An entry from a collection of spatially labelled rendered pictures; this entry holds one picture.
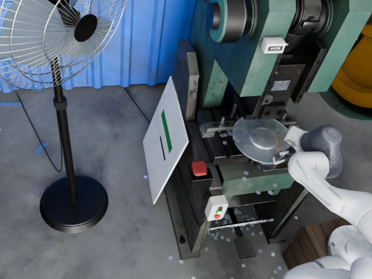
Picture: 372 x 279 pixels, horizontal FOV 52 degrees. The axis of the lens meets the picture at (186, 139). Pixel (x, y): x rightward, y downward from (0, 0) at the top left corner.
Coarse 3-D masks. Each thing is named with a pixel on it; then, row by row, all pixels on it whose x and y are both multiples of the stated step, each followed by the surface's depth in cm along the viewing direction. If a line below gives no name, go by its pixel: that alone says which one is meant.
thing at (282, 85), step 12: (288, 60) 148; (300, 60) 149; (276, 72) 146; (288, 72) 149; (300, 72) 151; (276, 84) 153; (288, 84) 154; (276, 96) 159; (288, 96) 161; (252, 108) 164; (264, 108) 159; (276, 108) 160
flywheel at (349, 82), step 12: (360, 36) 159; (360, 48) 160; (348, 60) 167; (360, 60) 160; (348, 72) 168; (360, 72) 161; (336, 84) 171; (348, 84) 165; (360, 84) 161; (348, 96) 164; (360, 96) 157
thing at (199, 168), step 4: (192, 164) 160; (196, 164) 160; (200, 164) 160; (204, 164) 161; (192, 168) 159; (196, 168) 159; (200, 168) 159; (204, 168) 159; (196, 172) 157; (200, 172) 158; (204, 172) 158
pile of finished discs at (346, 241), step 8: (336, 232) 193; (344, 232) 194; (352, 232) 195; (328, 240) 190; (336, 240) 190; (344, 240) 191; (352, 240) 191; (360, 240) 193; (328, 248) 188; (336, 248) 188; (344, 248) 188; (352, 248) 188; (360, 248) 189; (368, 248) 190; (344, 256) 185; (352, 256) 185; (360, 256) 186
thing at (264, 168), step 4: (252, 160) 175; (252, 164) 178; (256, 164) 179; (260, 164) 163; (264, 164) 163; (268, 164) 163; (272, 164) 164; (276, 164) 164; (280, 164) 164; (284, 164) 165; (260, 168) 163; (264, 168) 162; (268, 168) 162; (272, 168) 162; (276, 168) 163; (280, 168) 163; (284, 168) 163
